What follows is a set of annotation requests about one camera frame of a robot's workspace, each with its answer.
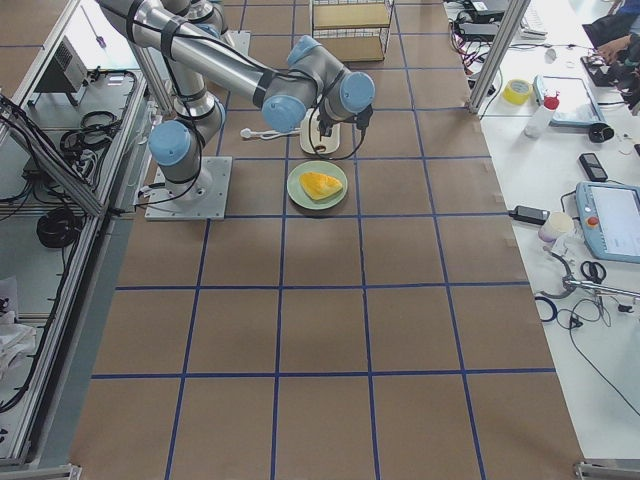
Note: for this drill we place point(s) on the light green plate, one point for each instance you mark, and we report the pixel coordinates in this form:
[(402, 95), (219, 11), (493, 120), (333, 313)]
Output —
[(298, 196)]

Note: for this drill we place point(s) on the near blue teach pendant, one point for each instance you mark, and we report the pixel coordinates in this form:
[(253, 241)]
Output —
[(609, 218)]

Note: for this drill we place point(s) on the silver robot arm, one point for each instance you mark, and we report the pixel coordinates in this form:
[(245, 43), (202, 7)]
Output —
[(315, 80), (205, 14)]

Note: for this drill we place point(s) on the wire basket with wooden shelf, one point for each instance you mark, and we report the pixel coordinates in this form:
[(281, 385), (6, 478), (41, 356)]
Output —
[(352, 30)]

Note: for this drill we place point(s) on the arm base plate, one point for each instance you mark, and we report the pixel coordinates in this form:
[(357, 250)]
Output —
[(238, 40), (204, 198)]

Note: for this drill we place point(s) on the blue tape roll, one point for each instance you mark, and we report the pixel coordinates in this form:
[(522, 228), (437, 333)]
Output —
[(547, 309)]

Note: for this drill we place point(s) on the black power adapter brick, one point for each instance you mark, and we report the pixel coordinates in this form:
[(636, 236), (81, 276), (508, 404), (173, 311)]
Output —
[(529, 215)]

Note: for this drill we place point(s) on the aluminium frame post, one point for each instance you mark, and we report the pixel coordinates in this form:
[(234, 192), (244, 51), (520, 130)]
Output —
[(509, 26)]

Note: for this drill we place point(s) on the yellow bread piece on plate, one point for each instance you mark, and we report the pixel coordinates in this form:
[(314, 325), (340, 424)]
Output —
[(319, 186)]

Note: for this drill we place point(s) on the white paper cup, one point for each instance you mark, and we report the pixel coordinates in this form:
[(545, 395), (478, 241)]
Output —
[(556, 225)]

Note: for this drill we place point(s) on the black phone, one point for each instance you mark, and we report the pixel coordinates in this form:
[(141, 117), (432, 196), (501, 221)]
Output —
[(592, 167)]

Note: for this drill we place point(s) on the red-capped white bottle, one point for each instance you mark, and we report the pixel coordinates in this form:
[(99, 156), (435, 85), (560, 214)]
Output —
[(541, 119)]

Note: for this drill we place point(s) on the yellow tape roll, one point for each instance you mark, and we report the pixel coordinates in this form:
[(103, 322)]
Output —
[(517, 91)]

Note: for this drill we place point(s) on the black scissors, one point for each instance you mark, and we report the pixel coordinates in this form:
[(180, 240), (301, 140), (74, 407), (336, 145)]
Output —
[(593, 271)]

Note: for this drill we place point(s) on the blue teach pendant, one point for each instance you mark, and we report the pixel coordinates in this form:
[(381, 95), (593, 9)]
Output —
[(609, 218), (577, 104)]

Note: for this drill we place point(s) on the white two-slot toaster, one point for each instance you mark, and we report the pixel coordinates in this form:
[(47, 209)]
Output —
[(309, 140)]

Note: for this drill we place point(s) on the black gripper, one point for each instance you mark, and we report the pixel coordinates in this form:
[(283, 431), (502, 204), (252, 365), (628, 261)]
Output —
[(325, 121)]

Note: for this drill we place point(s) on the far blue teach pendant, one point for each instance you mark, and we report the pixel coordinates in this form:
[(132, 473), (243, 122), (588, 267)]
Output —
[(577, 104)]

